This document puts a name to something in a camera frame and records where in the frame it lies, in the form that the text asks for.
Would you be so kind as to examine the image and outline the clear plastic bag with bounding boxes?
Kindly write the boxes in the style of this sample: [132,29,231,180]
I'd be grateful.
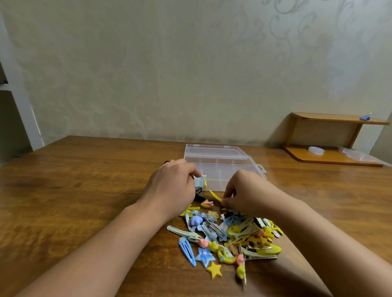
[338,146,392,166]

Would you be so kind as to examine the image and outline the person's right forearm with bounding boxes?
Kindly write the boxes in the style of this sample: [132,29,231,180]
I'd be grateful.
[271,197,392,297]

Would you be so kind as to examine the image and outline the white door frame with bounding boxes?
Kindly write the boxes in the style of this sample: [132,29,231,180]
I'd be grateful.
[0,9,45,151]

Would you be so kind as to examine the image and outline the pile of colourful hair clips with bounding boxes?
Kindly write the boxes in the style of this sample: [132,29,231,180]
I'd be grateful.
[167,187,284,287]

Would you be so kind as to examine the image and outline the wooden desk shelf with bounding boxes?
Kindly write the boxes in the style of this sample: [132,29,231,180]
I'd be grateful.
[282,112,391,167]

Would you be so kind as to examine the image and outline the person's left forearm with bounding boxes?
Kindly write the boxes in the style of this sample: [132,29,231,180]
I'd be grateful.
[15,202,168,297]

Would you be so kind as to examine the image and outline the person's right hand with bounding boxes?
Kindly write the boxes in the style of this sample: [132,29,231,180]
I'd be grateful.
[221,170,295,227]

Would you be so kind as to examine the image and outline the person's left hand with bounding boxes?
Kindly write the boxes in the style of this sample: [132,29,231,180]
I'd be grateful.
[136,159,202,223]

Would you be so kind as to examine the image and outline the clear plastic organizer box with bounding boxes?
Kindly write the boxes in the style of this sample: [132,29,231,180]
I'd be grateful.
[184,143,267,192]

